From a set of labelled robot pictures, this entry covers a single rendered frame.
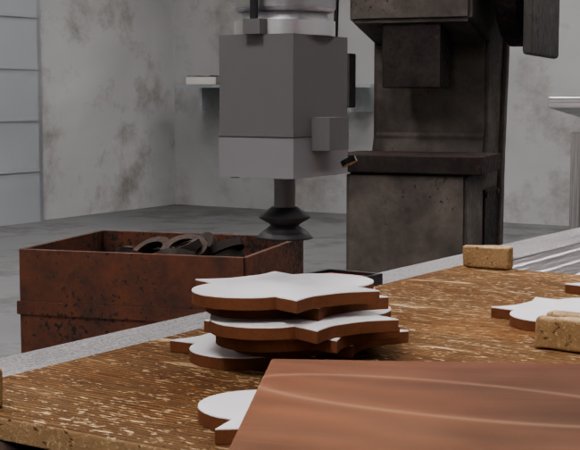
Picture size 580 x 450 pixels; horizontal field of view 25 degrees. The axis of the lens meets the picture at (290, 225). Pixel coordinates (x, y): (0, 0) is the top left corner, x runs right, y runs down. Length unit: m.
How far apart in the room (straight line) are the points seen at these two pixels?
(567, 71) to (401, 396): 11.02
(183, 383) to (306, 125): 0.20
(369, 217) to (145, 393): 5.56
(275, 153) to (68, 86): 11.26
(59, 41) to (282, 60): 11.19
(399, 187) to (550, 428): 5.98
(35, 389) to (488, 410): 0.55
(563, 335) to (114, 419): 0.39
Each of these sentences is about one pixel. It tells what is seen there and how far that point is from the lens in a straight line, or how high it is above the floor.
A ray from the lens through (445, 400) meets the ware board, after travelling 0.43.
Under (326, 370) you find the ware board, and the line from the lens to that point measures 0.47.
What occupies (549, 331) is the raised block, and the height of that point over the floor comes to 0.95.
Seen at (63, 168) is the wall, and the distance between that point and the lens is 12.13.
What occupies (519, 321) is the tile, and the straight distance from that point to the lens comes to 1.15.
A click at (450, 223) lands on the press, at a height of 0.51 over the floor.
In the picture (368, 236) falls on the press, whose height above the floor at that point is 0.44.
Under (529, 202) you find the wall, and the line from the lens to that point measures 11.59.
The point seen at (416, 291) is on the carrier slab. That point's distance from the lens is 1.35.
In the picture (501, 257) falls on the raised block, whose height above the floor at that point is 0.95.
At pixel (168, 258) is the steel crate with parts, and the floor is 0.57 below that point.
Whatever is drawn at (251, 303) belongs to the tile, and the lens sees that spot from 0.92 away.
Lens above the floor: 1.14
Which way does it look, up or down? 6 degrees down
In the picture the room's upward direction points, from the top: straight up
